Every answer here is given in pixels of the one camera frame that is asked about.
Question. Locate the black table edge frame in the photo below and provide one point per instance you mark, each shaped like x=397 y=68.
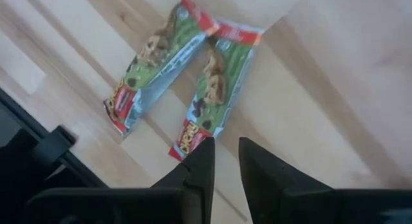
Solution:
x=87 y=177

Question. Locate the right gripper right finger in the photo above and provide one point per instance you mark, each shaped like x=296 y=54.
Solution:
x=305 y=206

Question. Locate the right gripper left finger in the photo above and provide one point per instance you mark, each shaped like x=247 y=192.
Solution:
x=145 y=206

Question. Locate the red Quaker Chewy granola bar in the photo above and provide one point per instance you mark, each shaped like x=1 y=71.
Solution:
x=154 y=56
x=219 y=82

